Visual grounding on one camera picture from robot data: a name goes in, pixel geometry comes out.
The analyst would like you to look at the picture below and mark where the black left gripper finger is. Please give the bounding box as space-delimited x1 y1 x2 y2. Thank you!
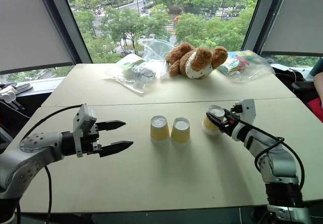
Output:
98 140 134 158
96 120 127 132

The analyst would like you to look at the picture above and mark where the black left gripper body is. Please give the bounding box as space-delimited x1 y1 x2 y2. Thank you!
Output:
81 123 103 157

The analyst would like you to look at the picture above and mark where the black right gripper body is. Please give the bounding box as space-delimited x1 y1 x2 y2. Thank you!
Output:
221 111 241 137

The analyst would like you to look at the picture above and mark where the yellow paper cup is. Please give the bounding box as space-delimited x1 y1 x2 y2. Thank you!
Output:
201 104 226 135
150 115 170 144
170 117 191 144

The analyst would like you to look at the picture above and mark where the clear bag with colourful items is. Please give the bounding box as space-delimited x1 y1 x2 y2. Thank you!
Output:
216 49 275 84

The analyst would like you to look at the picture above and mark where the clear bag with green card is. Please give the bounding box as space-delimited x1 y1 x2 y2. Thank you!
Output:
104 53 163 96

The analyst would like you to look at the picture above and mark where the brown teddy bear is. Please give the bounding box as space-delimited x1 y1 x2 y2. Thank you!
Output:
165 42 229 80

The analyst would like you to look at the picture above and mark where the black chair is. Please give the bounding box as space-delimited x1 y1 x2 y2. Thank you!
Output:
271 66 323 110

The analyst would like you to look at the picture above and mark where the empty clear plastic bag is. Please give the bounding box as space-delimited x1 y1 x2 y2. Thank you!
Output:
137 38 175 64

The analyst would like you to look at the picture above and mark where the red cloth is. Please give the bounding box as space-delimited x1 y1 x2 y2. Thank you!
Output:
306 97 323 123

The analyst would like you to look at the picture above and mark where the black flat object on sill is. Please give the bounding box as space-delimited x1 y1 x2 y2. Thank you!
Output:
0 82 33 94

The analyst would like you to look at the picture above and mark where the white plastic device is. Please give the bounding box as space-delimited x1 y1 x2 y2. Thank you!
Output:
0 86 17 104

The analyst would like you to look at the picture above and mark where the grey roller blind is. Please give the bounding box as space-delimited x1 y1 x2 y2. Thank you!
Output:
0 0 74 72
259 0 323 56

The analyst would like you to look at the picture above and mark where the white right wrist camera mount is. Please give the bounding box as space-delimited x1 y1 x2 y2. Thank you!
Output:
233 98 256 127

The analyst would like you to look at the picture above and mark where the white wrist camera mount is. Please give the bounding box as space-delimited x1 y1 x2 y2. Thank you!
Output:
72 104 97 158
233 98 256 127

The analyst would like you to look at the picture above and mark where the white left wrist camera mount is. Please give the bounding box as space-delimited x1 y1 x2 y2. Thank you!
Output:
72 104 97 158

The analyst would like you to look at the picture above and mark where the thin white cable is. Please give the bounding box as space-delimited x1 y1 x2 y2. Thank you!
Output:
287 68 299 84

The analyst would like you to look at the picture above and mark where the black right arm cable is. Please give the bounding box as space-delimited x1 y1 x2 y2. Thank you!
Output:
237 119 306 192

